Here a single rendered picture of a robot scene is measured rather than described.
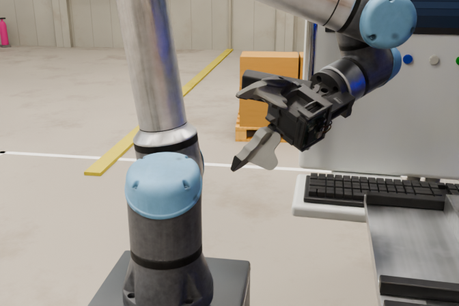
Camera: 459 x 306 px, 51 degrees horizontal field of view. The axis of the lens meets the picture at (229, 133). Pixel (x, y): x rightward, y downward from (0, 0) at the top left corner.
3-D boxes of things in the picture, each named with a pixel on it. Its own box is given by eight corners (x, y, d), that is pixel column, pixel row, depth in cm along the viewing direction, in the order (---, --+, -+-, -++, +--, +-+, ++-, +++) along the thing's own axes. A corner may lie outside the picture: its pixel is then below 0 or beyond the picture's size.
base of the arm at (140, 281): (108, 318, 75) (103, 263, 72) (140, 264, 89) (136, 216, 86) (203, 329, 73) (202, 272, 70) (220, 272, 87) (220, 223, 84)
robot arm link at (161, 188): (122, 263, 72) (115, 179, 68) (136, 220, 85) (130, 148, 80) (203, 261, 72) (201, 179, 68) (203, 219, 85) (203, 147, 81)
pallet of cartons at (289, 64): (369, 148, 386) (376, 67, 365) (227, 141, 402) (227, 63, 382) (358, 121, 460) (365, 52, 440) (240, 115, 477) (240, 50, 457)
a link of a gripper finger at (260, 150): (251, 188, 72) (290, 141, 72) (225, 165, 76) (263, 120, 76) (258, 192, 75) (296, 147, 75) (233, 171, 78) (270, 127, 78)
